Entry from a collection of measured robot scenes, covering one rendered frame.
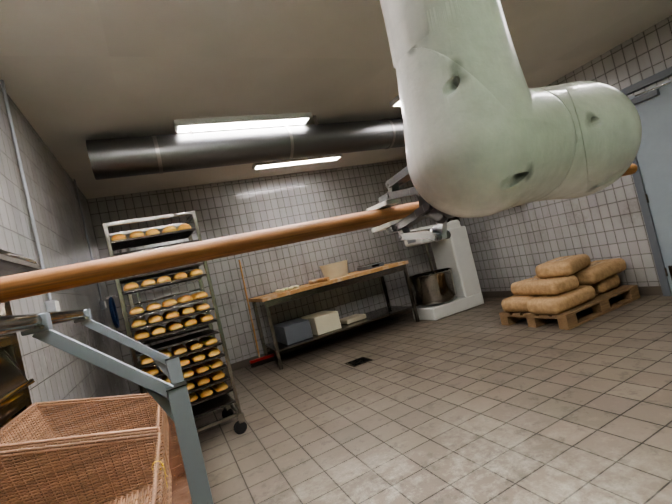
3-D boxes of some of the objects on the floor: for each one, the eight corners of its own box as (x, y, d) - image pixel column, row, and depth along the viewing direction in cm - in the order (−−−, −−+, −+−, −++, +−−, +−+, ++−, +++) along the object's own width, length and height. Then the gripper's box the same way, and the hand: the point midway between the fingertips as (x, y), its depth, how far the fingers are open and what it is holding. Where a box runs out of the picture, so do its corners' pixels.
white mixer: (436, 322, 530) (414, 228, 533) (409, 320, 590) (388, 235, 593) (489, 303, 572) (468, 216, 575) (458, 303, 632) (439, 224, 635)
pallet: (569, 330, 363) (565, 315, 363) (501, 325, 436) (498, 312, 436) (640, 297, 413) (637, 284, 414) (569, 298, 486) (566, 287, 486)
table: (278, 371, 468) (261, 298, 470) (263, 361, 541) (248, 298, 543) (422, 320, 561) (408, 260, 563) (393, 318, 633) (380, 265, 635)
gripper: (429, 126, 50) (348, 180, 71) (459, 248, 49) (368, 265, 71) (472, 123, 53) (382, 175, 74) (501, 237, 52) (402, 256, 74)
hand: (385, 215), depth 69 cm, fingers closed on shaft, 3 cm apart
